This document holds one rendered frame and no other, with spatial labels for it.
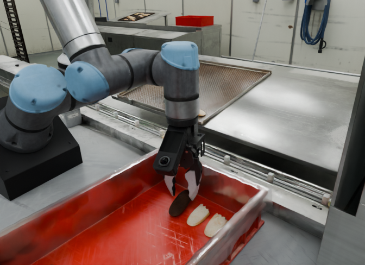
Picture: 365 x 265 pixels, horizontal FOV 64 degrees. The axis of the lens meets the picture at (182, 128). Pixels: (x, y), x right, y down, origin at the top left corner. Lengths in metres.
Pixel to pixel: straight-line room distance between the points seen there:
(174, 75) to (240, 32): 4.60
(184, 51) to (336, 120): 0.63
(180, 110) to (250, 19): 4.49
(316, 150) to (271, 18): 4.07
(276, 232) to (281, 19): 4.26
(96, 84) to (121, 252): 0.34
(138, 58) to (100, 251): 0.41
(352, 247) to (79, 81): 0.51
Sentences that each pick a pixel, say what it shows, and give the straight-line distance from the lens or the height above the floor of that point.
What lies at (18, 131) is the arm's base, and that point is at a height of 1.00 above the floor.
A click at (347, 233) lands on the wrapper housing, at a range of 0.52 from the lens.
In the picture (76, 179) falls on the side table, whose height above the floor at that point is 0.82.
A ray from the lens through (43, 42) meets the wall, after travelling 8.56.
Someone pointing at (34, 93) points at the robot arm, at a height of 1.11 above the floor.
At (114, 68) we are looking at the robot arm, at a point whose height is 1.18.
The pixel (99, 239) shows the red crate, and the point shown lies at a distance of 0.70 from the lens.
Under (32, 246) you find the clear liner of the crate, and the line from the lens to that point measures 0.68.
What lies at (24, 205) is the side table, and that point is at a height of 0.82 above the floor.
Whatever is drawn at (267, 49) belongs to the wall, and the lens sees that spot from 4.93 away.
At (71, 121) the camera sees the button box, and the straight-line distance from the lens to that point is 1.27.
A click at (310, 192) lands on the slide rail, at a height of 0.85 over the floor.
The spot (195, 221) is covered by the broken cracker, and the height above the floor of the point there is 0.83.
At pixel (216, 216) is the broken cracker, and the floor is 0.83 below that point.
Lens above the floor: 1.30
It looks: 25 degrees down
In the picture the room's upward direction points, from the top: 2 degrees counter-clockwise
